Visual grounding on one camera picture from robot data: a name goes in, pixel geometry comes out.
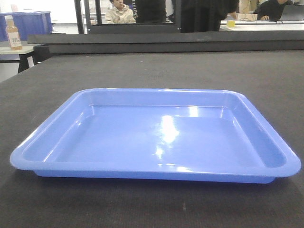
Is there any white background desk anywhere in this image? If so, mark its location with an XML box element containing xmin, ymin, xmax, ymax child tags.
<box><xmin>219</xmin><ymin>20</ymin><xmax>304</xmax><ymax>31</ymax></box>

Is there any person at laptop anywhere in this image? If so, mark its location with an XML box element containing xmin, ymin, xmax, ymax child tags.
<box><xmin>254</xmin><ymin>0</ymin><xmax>293</xmax><ymax>21</ymax></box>

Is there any long black bar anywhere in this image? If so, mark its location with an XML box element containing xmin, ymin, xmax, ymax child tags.
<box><xmin>27</xmin><ymin>31</ymin><xmax>304</xmax><ymax>54</ymax></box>

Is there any seated person in beige hoodie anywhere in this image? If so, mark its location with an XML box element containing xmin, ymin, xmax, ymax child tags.
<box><xmin>105</xmin><ymin>0</ymin><xmax>136</xmax><ymax>24</ymax></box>

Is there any grey laptop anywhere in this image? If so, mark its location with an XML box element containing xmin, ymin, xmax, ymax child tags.
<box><xmin>278</xmin><ymin>5</ymin><xmax>304</xmax><ymax>21</ymax></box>

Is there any yellow cup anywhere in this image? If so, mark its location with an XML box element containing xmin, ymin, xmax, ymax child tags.
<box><xmin>226</xmin><ymin>20</ymin><xmax>236</xmax><ymax>28</ymax></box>

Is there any standing person in black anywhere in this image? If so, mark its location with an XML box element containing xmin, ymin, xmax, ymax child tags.
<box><xmin>181</xmin><ymin>0</ymin><xmax>239</xmax><ymax>33</ymax></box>

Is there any blue crate on side table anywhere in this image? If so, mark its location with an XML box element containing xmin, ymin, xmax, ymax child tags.
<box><xmin>0</xmin><ymin>11</ymin><xmax>53</xmax><ymax>41</ymax></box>

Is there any white side table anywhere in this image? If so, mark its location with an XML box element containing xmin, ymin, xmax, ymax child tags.
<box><xmin>0</xmin><ymin>41</ymin><xmax>39</xmax><ymax>64</ymax></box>

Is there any blue plastic tray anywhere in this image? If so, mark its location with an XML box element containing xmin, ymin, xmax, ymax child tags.
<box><xmin>10</xmin><ymin>88</ymin><xmax>301</xmax><ymax>183</ymax></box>

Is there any orange juice bottle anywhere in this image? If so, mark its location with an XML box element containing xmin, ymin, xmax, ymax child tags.
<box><xmin>5</xmin><ymin>15</ymin><xmax>22</xmax><ymax>50</ymax></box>

